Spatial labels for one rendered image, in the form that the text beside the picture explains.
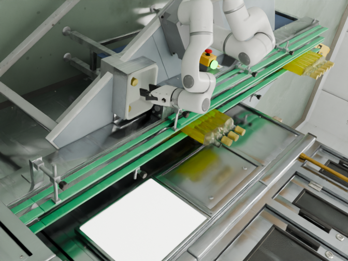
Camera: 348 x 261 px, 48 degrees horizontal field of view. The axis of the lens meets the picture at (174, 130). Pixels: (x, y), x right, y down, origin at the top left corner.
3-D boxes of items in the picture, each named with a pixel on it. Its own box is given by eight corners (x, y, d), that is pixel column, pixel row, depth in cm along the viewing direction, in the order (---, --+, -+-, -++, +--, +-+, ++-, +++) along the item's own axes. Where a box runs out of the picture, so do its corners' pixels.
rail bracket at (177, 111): (160, 124, 178) (182, 136, 172) (165, 92, 168) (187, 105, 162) (164, 121, 180) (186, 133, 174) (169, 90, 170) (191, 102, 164)
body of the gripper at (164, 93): (171, 112, 145) (149, 105, 152) (188, 102, 152) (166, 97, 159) (170, 93, 142) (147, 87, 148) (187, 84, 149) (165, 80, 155)
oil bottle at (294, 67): (275, 65, 263) (314, 82, 250) (278, 57, 259) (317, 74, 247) (279, 63, 267) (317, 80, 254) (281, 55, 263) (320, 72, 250)
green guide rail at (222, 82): (169, 104, 176) (183, 112, 172) (170, 103, 175) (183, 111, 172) (318, 26, 293) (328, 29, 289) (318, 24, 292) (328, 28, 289)
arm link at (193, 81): (198, 37, 145) (199, 93, 146) (177, 32, 135) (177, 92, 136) (217, 33, 140) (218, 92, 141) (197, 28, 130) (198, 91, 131)
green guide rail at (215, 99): (167, 118, 180) (180, 126, 177) (168, 116, 180) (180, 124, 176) (315, 34, 297) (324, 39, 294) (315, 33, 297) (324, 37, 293)
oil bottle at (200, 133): (172, 126, 189) (207, 147, 179) (174, 117, 186) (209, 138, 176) (179, 122, 193) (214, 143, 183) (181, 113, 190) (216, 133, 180)
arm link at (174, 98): (175, 113, 144) (169, 111, 146) (189, 104, 150) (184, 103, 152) (174, 94, 141) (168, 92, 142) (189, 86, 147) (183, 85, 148)
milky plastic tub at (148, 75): (112, 113, 167) (126, 121, 163) (114, 66, 154) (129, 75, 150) (140, 99, 179) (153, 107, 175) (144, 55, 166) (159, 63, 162)
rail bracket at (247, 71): (233, 68, 213) (254, 78, 207) (235, 56, 208) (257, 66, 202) (236, 66, 215) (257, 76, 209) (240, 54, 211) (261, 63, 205)
